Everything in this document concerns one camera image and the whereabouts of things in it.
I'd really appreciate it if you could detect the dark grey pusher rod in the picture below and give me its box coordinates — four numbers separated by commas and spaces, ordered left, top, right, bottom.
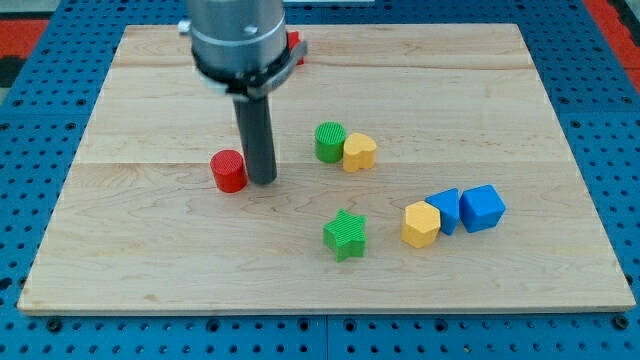
233, 97, 277, 185

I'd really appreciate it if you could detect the red cylinder block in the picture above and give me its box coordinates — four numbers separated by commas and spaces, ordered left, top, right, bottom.
210, 150, 248, 193

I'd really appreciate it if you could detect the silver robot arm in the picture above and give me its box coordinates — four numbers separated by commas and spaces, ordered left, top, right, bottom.
182, 0, 308, 185

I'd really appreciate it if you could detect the red block behind arm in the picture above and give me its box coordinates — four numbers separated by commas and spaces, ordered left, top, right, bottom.
287, 30, 303, 53

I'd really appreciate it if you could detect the wooden board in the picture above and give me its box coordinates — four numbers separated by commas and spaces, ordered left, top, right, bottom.
18, 24, 635, 316

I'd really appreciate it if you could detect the green cylinder block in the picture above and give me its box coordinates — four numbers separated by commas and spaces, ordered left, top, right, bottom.
314, 122, 346, 163

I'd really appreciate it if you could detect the yellow heart block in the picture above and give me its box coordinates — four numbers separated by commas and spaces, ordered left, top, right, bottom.
343, 133, 377, 172

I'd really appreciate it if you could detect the green star block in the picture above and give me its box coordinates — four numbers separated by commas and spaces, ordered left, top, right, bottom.
323, 209, 367, 262

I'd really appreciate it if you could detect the yellow hexagon block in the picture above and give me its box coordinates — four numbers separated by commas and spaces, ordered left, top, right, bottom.
401, 201, 441, 249

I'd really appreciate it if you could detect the blue triangle block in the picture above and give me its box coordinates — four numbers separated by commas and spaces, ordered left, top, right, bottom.
425, 188, 460, 235

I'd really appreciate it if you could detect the blue cube block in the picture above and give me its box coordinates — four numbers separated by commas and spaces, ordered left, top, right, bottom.
459, 184, 506, 233

